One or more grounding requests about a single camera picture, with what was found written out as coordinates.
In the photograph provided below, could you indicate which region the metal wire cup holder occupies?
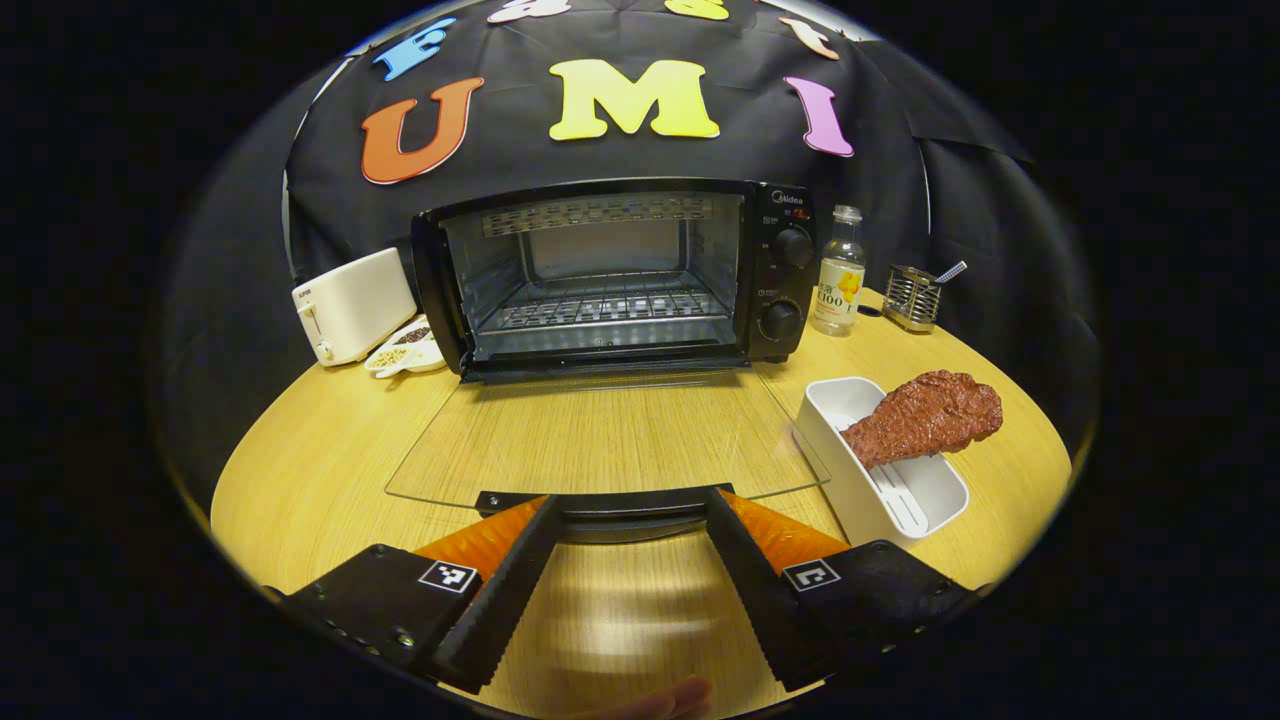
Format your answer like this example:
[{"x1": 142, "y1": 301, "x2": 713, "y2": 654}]
[{"x1": 882, "y1": 264, "x2": 943, "y2": 334}]

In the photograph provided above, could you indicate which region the clear bottle with yellow label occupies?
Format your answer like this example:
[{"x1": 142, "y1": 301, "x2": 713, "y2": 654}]
[{"x1": 811, "y1": 205, "x2": 867, "y2": 338}]

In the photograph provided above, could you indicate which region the white rectangular tray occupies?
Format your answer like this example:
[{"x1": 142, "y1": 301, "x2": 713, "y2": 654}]
[{"x1": 795, "y1": 376, "x2": 971, "y2": 549}]

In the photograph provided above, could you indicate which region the brown chicken drumstick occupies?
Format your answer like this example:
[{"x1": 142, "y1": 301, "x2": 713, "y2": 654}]
[{"x1": 840, "y1": 370, "x2": 1004, "y2": 471}]

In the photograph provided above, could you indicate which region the white toaster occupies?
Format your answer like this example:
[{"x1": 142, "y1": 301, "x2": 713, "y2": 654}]
[{"x1": 291, "y1": 247, "x2": 419, "y2": 367}]

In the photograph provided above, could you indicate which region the black electric oven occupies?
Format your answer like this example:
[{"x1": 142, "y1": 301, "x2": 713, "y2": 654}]
[{"x1": 385, "y1": 178, "x2": 831, "y2": 546}]

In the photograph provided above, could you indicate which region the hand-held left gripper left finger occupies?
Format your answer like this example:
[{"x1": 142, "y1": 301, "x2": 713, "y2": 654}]
[{"x1": 283, "y1": 494, "x2": 561, "y2": 696}]

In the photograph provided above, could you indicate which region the white divided seasoning dish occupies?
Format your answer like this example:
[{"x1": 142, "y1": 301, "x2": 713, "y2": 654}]
[{"x1": 364, "y1": 315, "x2": 448, "y2": 379}]

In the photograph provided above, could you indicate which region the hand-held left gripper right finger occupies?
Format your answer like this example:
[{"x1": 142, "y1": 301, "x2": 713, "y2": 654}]
[{"x1": 703, "y1": 487, "x2": 976, "y2": 694}]

